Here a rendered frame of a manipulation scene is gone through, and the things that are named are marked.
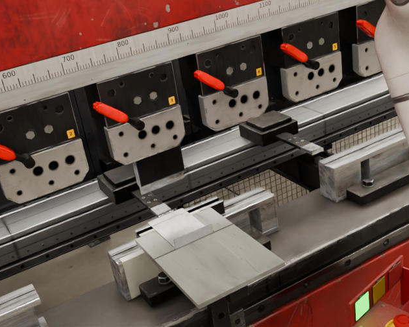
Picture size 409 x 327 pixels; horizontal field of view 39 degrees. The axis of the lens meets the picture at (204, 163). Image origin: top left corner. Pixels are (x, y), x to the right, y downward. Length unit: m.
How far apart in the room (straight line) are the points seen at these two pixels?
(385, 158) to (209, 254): 0.62
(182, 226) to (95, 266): 1.82
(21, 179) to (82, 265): 2.01
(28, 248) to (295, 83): 0.71
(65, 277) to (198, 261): 1.94
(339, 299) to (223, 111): 0.55
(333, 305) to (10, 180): 0.79
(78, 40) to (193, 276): 0.45
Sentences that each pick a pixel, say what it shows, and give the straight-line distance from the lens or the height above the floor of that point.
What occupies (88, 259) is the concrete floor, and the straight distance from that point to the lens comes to 3.05.
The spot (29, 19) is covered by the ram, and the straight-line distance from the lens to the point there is 0.98.
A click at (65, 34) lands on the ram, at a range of 1.00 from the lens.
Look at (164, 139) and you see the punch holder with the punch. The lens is 1.10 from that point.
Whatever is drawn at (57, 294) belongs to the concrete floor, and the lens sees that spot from 2.88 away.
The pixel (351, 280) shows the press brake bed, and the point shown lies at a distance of 1.42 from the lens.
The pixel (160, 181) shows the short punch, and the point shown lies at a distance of 1.18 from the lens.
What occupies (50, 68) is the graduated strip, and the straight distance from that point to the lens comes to 1.00.
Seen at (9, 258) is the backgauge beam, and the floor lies 0.93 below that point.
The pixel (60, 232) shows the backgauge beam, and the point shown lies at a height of 0.95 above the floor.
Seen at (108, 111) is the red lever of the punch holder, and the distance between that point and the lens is 1.00.
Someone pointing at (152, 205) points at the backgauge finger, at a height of 1.00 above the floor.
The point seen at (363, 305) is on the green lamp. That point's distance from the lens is 1.25.
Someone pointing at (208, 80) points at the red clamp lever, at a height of 1.30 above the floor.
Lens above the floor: 1.62
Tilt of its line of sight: 25 degrees down
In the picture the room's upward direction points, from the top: 9 degrees counter-clockwise
